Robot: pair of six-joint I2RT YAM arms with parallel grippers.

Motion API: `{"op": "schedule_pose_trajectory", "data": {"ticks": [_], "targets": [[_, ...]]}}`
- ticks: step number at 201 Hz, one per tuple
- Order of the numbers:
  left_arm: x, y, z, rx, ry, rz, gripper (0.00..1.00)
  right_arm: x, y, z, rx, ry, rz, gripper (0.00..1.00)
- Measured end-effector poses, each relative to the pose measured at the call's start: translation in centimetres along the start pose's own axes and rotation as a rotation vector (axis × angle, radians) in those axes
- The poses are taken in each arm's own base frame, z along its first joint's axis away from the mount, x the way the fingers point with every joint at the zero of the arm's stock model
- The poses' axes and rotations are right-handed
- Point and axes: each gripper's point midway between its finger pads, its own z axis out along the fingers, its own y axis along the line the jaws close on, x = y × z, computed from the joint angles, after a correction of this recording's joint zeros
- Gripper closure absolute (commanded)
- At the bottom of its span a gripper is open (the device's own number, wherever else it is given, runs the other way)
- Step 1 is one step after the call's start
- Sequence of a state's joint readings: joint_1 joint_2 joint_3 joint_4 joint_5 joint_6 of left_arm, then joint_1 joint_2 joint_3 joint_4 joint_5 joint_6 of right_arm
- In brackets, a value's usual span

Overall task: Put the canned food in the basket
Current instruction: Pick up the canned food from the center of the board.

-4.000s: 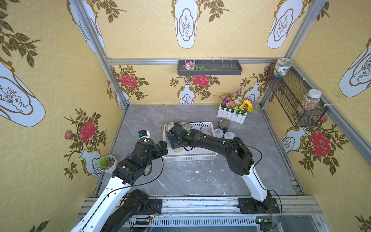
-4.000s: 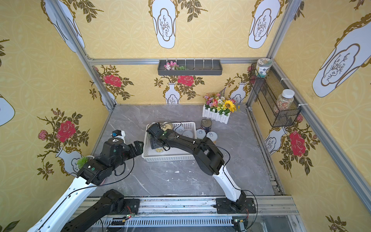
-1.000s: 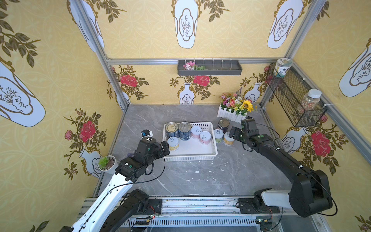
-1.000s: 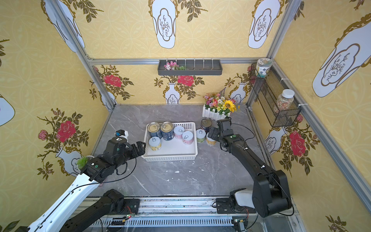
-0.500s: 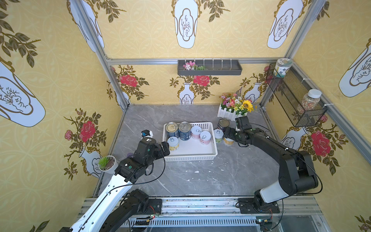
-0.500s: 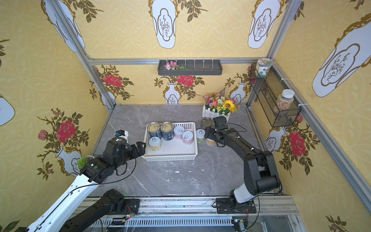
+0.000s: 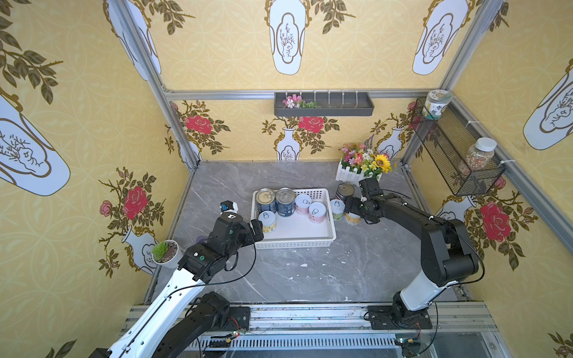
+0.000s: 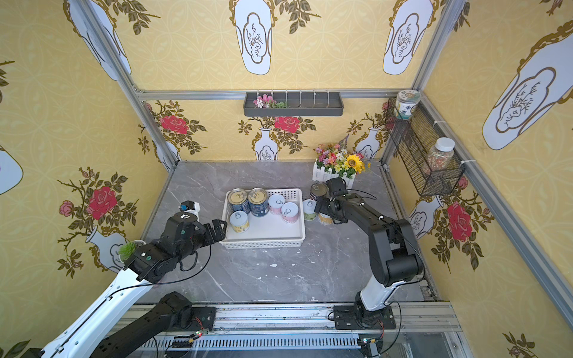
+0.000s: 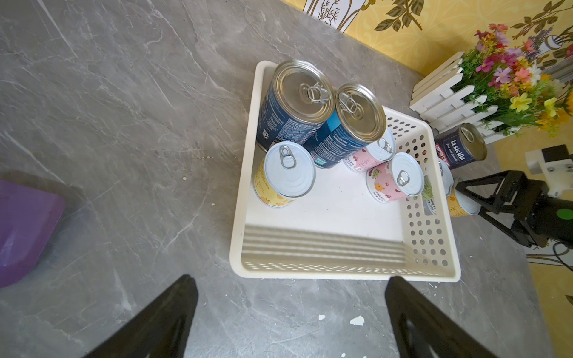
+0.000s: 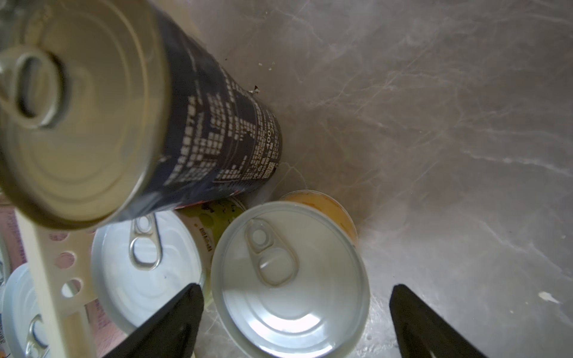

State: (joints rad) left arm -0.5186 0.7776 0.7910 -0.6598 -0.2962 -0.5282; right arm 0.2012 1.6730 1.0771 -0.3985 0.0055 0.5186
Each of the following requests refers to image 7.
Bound small potted green plant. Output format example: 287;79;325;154
152;240;183;269

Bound blue tin can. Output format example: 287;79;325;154
275;188;296;217
255;188;277;213

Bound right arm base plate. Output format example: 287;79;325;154
363;306;433;331

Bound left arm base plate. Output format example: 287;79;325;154
225;306;251;331

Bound glass jar green label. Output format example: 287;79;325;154
422;89;452;120

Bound white perforated plastic basket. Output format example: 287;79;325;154
256;188;337;249

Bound flower box white fence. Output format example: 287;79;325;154
336;144;392;185

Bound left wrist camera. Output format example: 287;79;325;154
220;200;238;213

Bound orange label white-lid can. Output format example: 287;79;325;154
345;213;361;225

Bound plastic jar white lid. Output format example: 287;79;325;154
460;137;497;174

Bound pink flowers on shelf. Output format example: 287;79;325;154
283;94;318;109

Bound black wire wall basket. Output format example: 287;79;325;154
403;98;505;196

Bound yellow label white-lid can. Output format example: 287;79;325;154
258;210;277;234

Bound pink label white-lid can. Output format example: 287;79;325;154
308;202;327;224

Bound dark tomato tin can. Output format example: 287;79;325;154
336;182;355;202

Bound green label white-lid can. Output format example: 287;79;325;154
330;199;346;222

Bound grey wall shelf tray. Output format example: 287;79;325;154
274;90;375;117

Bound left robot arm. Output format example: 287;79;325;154
91;211;264;357

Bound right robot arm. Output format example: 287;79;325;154
345;178;485;316

